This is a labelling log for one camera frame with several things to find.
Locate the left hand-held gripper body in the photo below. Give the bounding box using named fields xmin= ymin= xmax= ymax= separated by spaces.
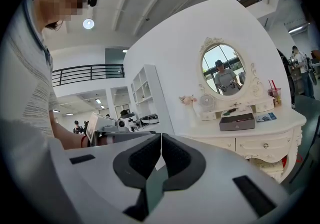
xmin=85 ymin=112 xmax=157 ymax=147

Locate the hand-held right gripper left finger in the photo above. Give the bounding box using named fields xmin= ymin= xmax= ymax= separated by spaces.
xmin=112 ymin=133 xmax=163 ymax=222

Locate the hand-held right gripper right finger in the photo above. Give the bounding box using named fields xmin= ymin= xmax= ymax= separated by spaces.
xmin=161 ymin=133 xmax=207 ymax=192

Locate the grey box with knob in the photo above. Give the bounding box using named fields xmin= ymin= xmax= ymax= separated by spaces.
xmin=218 ymin=106 xmax=256 ymax=132

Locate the person's left forearm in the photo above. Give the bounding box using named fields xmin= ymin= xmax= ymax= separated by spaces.
xmin=49 ymin=114 xmax=88 ymax=151

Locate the black equipment on background table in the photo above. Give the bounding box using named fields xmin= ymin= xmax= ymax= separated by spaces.
xmin=139 ymin=113 xmax=160 ymax=124

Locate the white vase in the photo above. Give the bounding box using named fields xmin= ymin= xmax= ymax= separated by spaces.
xmin=188 ymin=104 xmax=201 ymax=128

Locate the white cube shelf unit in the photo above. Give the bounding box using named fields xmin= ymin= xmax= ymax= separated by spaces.
xmin=130 ymin=64 xmax=175 ymax=134

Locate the black balcony railing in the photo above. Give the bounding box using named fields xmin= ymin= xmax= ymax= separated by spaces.
xmin=51 ymin=63 xmax=126 ymax=87

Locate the pink flower bunch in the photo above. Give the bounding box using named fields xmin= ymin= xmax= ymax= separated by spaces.
xmin=178 ymin=95 xmax=198 ymax=105

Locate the small white desk fan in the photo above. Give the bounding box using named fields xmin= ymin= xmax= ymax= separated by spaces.
xmin=198 ymin=93 xmax=216 ymax=113

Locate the white dressing table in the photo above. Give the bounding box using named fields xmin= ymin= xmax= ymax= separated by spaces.
xmin=177 ymin=94 xmax=308 ymax=184

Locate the blue booklet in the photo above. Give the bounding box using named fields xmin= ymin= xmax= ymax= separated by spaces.
xmin=255 ymin=112 xmax=278 ymax=122

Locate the person's grey striped shirt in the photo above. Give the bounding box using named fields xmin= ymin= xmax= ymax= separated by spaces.
xmin=0 ymin=0 xmax=61 ymax=144

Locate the round ceiling lamp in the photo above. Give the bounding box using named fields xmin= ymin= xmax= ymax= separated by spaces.
xmin=82 ymin=18 xmax=96 ymax=30

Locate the plastic drink cup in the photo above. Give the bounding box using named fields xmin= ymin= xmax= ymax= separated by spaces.
xmin=267 ymin=87 xmax=283 ymax=107

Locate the person's head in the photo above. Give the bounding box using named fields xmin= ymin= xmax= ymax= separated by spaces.
xmin=31 ymin=0 xmax=90 ymax=31

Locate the strip ceiling light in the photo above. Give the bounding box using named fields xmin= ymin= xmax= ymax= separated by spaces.
xmin=288 ymin=25 xmax=309 ymax=34

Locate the oval mirror with white frame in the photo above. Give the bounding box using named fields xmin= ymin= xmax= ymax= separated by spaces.
xmin=198 ymin=36 xmax=265 ymax=102

